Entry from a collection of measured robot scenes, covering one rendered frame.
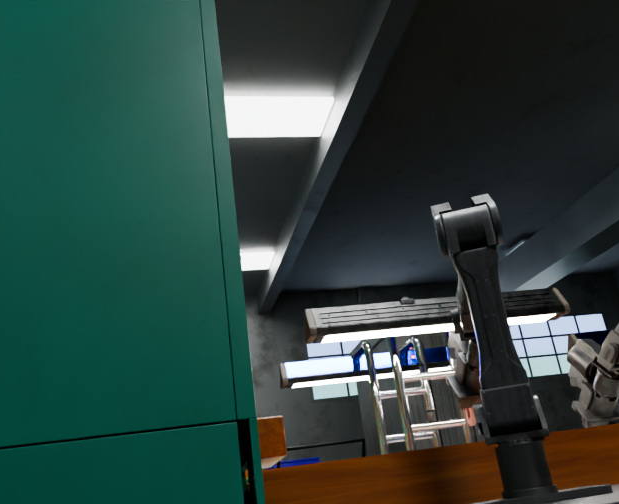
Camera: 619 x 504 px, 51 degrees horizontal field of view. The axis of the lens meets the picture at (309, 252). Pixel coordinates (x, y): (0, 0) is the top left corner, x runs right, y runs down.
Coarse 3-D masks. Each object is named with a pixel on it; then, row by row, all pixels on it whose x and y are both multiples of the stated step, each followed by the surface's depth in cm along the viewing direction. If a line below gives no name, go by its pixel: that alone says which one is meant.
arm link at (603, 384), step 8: (592, 368) 143; (600, 368) 140; (592, 376) 144; (600, 376) 139; (608, 376) 138; (616, 376) 138; (600, 384) 140; (608, 384) 138; (616, 384) 138; (600, 392) 140; (608, 392) 139; (616, 392) 139
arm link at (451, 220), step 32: (448, 224) 93; (480, 224) 92; (480, 256) 92; (480, 288) 91; (480, 320) 90; (480, 352) 90; (512, 352) 88; (480, 384) 90; (512, 384) 88; (512, 416) 86
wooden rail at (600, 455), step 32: (448, 448) 106; (480, 448) 107; (544, 448) 108; (576, 448) 109; (608, 448) 110; (288, 480) 100; (320, 480) 101; (352, 480) 102; (384, 480) 102; (416, 480) 103; (448, 480) 104; (480, 480) 105; (576, 480) 107; (608, 480) 108
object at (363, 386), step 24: (408, 336) 618; (432, 336) 622; (360, 384) 748; (384, 384) 654; (408, 384) 600; (432, 384) 604; (360, 408) 756; (384, 408) 660; (456, 408) 599; (456, 432) 590
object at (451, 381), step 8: (472, 368) 119; (448, 376) 124; (464, 376) 121; (472, 376) 119; (448, 384) 123; (456, 384) 122; (464, 384) 121; (472, 384) 119; (456, 392) 120; (464, 392) 120; (472, 392) 120; (456, 400) 120
